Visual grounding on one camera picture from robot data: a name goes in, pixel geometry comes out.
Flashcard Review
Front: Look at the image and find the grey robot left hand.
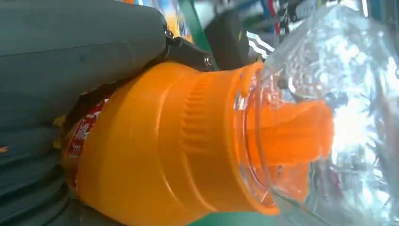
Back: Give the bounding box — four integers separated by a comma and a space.
0, 0, 216, 132

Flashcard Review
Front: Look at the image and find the black carry case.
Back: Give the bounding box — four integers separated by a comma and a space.
204, 11, 263, 71

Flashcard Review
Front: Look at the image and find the orange drink bottle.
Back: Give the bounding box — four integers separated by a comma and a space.
53, 3, 399, 226
160, 0, 193, 43

